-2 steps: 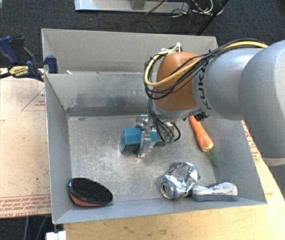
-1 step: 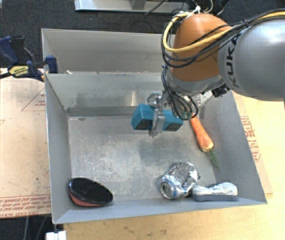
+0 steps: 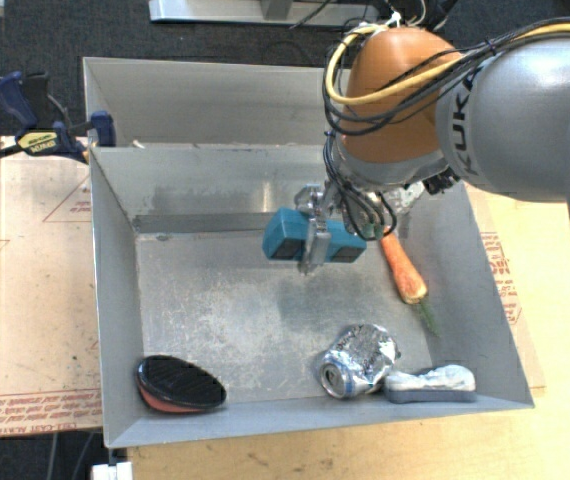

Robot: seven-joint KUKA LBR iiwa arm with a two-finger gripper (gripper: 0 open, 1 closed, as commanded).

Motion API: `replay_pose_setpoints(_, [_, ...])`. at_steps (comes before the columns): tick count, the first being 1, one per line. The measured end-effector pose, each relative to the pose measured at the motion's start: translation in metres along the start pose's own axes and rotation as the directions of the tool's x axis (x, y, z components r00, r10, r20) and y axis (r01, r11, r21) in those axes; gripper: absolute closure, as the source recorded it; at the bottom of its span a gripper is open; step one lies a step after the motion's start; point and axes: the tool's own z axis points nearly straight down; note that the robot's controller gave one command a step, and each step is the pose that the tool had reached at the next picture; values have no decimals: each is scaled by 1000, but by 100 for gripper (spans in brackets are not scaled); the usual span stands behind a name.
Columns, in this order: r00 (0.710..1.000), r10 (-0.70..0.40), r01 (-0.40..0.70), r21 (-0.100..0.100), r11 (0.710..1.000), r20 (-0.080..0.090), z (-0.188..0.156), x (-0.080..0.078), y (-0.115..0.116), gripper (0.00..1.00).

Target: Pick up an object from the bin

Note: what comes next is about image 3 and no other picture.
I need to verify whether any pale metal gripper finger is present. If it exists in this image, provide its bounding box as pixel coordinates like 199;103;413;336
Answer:
298;217;331;276

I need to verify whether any blue box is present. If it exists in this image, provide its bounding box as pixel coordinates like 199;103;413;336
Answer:
262;206;368;264

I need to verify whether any orange toy carrot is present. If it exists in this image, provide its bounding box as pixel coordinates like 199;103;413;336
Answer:
379;232;442;338

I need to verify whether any grey metal bin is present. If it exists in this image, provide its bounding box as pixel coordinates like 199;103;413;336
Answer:
82;56;535;449

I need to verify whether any crushed silver can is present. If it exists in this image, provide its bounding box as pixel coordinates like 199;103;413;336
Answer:
318;323;401;400

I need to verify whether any black and red oval brush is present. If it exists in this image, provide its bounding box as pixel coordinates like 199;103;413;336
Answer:
135;354;228;414

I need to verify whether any brown cardboard board red print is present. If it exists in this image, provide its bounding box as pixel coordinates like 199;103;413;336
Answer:
0;135;546;439

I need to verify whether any black cylinder on white bracket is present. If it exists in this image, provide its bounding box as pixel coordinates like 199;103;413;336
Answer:
382;166;462;218

